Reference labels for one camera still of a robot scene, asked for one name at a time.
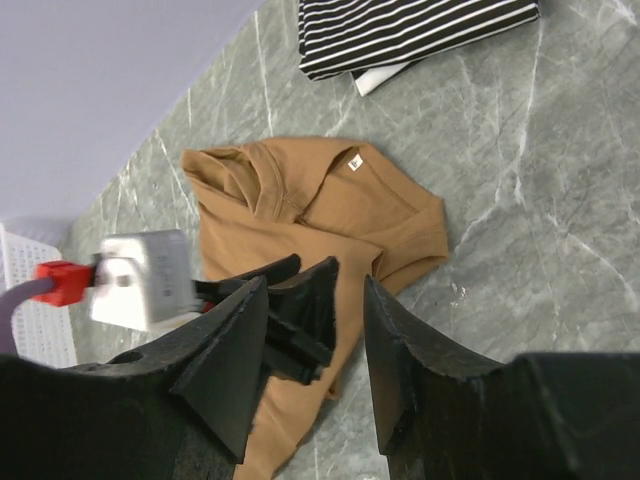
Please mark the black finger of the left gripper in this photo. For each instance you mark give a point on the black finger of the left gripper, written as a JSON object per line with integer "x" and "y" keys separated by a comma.
{"x": 301, "y": 333}

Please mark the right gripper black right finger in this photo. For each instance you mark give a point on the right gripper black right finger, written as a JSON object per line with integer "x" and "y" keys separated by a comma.
{"x": 443, "y": 411}

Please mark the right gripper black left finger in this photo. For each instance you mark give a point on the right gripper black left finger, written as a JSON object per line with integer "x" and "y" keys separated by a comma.
{"x": 179, "y": 407}

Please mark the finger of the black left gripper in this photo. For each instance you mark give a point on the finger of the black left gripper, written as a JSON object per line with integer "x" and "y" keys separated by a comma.
{"x": 214, "y": 292}

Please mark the mustard garment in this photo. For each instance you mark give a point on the mustard garment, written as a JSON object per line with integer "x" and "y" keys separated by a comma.
{"x": 313, "y": 197}

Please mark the striped tank tops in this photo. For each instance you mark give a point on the striped tank tops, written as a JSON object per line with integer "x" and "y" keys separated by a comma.
{"x": 336, "y": 37}

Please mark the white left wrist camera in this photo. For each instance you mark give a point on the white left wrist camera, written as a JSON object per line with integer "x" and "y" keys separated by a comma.
{"x": 143, "y": 282}

